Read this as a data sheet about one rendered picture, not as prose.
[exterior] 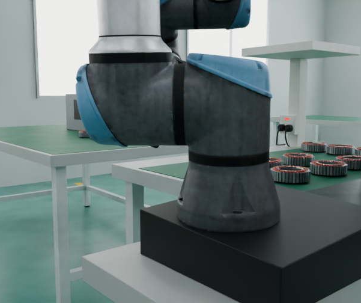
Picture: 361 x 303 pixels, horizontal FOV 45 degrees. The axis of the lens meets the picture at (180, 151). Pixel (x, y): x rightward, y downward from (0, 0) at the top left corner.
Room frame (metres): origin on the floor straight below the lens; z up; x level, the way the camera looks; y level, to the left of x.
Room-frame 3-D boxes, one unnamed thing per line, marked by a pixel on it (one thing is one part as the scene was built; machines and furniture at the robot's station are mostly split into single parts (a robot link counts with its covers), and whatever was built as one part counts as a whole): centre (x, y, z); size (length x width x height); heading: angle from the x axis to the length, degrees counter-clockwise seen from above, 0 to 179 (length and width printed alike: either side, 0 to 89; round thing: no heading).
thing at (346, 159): (1.46, -0.59, 0.77); 0.11 x 0.11 x 0.04
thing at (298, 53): (1.94, -0.53, 0.98); 0.37 x 0.35 x 0.46; 39
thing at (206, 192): (0.62, -0.07, 0.87); 0.15 x 0.15 x 0.10
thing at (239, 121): (0.62, -0.06, 0.99); 0.13 x 0.12 x 0.14; 86
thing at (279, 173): (1.23, -0.32, 0.77); 0.11 x 0.11 x 0.04
